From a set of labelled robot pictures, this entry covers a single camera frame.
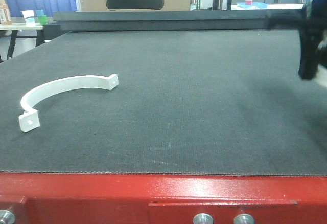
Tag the flat blue tray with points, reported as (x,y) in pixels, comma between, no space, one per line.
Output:
(253,5)

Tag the white folding side table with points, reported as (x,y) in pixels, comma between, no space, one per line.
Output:
(15,27)

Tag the pink cube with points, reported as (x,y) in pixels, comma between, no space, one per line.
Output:
(248,2)

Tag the blue plastic crate on table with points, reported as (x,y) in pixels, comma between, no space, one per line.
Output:
(47,6)

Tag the white curved PVC pipe clamp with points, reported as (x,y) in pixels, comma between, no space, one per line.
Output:
(29,120)

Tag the blue plastic cup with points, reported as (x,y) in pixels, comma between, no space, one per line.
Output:
(39,13)

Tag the white paper cup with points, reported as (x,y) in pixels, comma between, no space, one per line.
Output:
(29,17)

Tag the red metal table edge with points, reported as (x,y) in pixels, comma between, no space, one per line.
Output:
(138,198)

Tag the black foam slab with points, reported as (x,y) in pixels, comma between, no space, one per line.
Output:
(165,20)

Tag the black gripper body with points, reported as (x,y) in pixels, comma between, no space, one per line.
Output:
(310,21)

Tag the green plastic cup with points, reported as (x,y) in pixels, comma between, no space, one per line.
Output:
(43,19)

